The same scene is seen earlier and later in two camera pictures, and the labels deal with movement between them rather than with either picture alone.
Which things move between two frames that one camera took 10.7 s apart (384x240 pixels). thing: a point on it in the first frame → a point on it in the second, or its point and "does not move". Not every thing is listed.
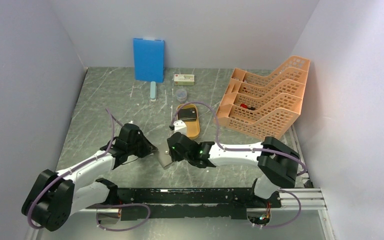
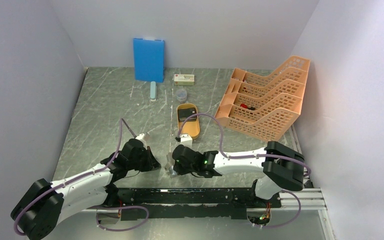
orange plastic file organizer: x=264 y=106 does not move
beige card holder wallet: x=163 y=156 → x=169 y=167
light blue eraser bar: x=153 y=91 does not move
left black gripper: x=148 y=147 → x=151 y=162
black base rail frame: x=165 y=203 does not move
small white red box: x=184 y=79 does not move
